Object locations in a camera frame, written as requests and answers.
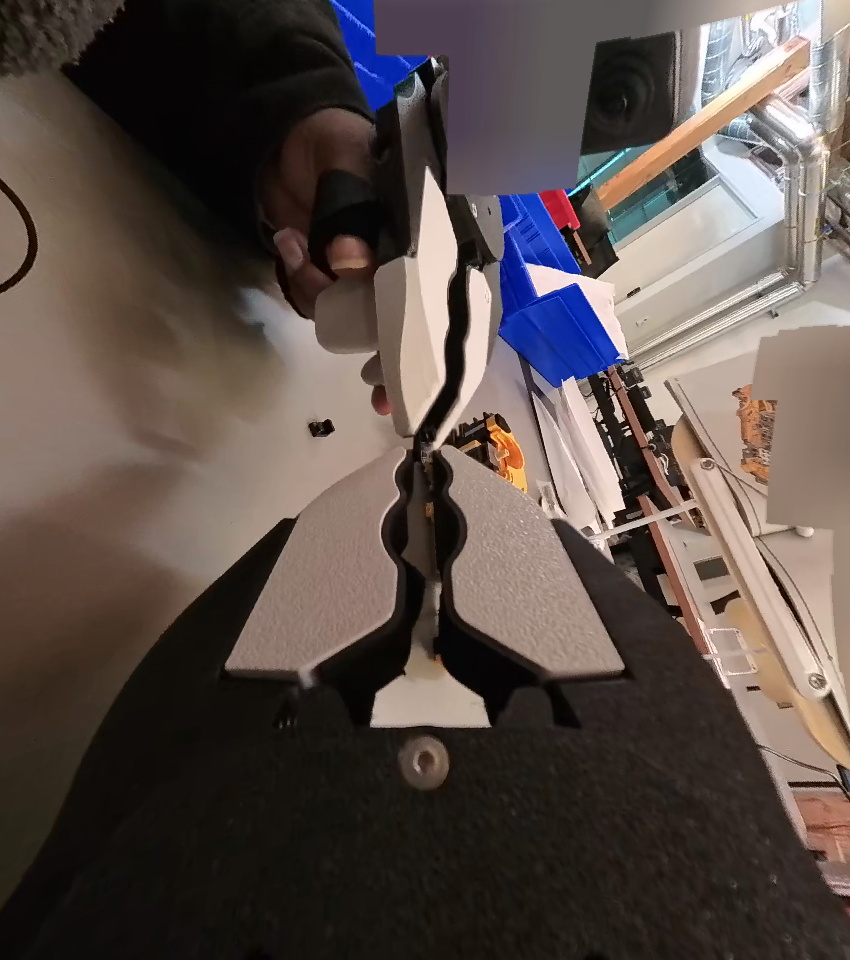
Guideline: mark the white paper sheets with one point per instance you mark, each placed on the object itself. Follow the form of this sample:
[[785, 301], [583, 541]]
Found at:
[[582, 465]]

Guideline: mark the wooden beam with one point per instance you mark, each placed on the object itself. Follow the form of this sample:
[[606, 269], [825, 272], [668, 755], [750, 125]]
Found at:
[[694, 127]]

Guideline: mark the red plastic storage bin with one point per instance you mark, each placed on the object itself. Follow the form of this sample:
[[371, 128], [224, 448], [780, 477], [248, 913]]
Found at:
[[556, 206]]

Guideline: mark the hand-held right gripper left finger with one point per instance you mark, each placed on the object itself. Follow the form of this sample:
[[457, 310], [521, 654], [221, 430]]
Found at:
[[320, 592]]

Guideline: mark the person's left hand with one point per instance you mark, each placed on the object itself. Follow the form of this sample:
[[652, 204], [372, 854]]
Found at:
[[290, 195]]

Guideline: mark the metal ventilation duct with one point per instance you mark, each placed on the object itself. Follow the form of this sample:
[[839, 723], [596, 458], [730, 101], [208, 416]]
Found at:
[[807, 187]]

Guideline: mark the dark fleece jacket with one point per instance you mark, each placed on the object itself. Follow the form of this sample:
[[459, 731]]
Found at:
[[20, 30]]

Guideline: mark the person's left forearm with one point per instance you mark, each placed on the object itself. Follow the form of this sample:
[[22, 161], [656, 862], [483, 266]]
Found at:
[[207, 112]]

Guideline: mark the orange black lego car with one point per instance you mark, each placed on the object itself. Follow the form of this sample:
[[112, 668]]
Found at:
[[503, 450]]

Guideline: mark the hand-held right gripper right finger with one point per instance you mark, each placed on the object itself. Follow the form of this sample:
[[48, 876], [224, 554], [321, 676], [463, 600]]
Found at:
[[530, 592]]

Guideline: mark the white crumpled paper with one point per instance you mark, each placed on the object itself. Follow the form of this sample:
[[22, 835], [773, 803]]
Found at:
[[575, 300]]

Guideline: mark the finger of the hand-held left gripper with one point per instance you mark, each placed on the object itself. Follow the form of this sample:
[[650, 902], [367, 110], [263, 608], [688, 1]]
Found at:
[[413, 337], [479, 330]]

